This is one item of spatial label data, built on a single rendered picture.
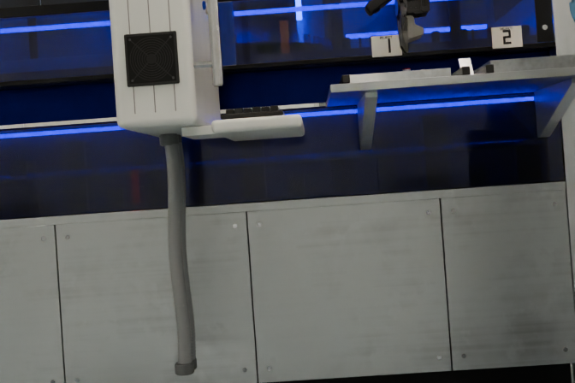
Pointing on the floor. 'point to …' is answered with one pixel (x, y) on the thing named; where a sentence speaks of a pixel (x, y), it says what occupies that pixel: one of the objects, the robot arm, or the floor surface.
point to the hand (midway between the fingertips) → (403, 48)
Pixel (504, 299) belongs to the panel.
